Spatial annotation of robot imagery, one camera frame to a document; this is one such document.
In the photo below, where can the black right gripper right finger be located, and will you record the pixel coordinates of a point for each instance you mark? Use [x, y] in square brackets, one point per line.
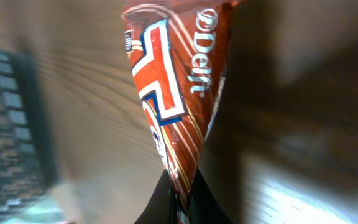
[203, 207]

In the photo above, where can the orange candy wrapper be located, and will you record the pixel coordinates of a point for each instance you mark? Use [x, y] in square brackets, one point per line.
[178, 52]

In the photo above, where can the grey plastic basket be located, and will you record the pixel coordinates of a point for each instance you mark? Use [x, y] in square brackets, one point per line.
[27, 166]

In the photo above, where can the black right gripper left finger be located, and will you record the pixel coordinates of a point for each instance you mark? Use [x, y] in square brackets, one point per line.
[162, 206]

